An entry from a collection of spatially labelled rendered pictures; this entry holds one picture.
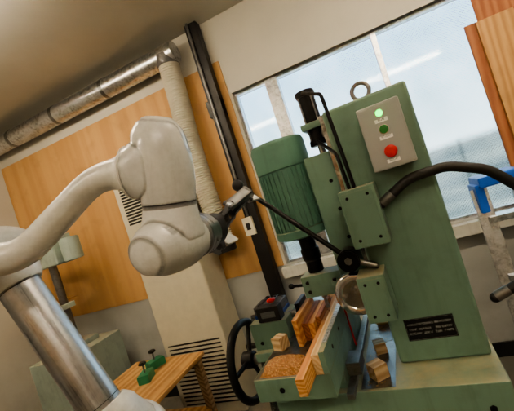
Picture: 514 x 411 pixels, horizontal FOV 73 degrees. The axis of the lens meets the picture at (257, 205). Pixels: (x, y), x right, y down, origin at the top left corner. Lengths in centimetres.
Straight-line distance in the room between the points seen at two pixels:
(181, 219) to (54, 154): 300
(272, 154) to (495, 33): 165
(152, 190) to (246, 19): 218
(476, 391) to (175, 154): 84
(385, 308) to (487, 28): 181
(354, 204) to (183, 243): 45
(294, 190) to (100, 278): 260
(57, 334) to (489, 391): 102
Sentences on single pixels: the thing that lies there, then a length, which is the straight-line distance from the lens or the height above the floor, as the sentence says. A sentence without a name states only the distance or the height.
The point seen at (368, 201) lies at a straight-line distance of 89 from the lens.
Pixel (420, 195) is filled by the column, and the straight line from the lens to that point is 97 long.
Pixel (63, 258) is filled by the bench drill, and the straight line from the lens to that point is 300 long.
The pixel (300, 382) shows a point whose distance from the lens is 86.
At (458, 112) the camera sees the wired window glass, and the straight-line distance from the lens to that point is 249.
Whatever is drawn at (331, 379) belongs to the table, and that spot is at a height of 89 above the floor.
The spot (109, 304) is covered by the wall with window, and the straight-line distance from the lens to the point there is 342.
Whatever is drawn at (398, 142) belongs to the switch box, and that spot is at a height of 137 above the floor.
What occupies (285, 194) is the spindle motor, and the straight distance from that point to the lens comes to 104.
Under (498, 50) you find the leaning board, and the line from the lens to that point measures 238.
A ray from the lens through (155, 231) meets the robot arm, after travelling 61.
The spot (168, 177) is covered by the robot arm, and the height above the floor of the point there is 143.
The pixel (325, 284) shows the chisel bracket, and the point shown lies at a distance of 112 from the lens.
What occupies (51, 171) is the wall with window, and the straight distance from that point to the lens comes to 361.
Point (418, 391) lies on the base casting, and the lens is 102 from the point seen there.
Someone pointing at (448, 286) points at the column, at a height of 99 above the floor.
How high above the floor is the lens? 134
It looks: level
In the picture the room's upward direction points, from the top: 18 degrees counter-clockwise
